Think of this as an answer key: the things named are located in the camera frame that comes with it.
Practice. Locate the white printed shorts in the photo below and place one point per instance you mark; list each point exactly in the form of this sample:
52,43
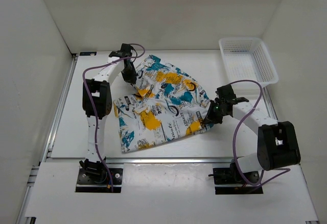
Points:
168,105

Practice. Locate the dark label sticker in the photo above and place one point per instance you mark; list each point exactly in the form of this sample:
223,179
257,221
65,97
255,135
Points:
87,53

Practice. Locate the aluminium rail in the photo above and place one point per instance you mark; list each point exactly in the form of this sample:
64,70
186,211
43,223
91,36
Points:
168,160

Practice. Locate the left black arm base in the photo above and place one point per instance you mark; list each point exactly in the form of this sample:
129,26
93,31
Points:
95,178

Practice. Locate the white plastic mesh basket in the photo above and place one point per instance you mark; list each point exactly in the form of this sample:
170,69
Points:
247,58

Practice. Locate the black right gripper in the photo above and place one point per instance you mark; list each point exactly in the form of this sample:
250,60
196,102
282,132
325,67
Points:
210,118

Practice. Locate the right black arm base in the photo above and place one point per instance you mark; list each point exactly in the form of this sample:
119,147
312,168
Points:
227,180

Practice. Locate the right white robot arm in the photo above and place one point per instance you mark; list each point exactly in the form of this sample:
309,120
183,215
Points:
277,145

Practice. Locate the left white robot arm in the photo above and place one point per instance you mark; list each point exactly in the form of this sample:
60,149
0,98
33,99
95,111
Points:
97,101

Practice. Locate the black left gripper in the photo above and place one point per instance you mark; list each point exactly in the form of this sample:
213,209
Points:
132,78

